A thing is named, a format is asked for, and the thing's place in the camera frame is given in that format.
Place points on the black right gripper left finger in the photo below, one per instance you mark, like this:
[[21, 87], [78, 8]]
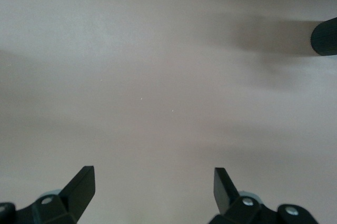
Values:
[[73, 203]]

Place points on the black ribbed cylinder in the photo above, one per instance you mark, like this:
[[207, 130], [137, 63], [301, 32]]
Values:
[[326, 37]]

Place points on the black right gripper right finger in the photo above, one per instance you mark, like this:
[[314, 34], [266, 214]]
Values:
[[231, 208]]

